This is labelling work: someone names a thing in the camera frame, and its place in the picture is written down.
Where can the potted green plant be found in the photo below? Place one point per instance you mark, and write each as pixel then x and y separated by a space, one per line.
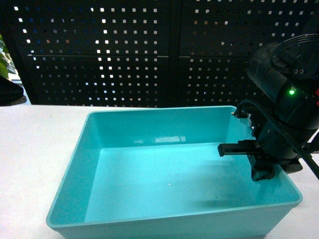
pixel 7 67

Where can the turquoise plastic bin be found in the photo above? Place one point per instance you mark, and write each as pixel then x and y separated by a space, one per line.
pixel 157 174

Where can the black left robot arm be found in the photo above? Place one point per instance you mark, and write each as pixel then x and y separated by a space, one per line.
pixel 10 93

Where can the black perforated panel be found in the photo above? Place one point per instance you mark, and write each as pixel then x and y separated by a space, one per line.
pixel 145 53

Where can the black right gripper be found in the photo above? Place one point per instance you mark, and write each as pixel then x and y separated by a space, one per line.
pixel 269 149

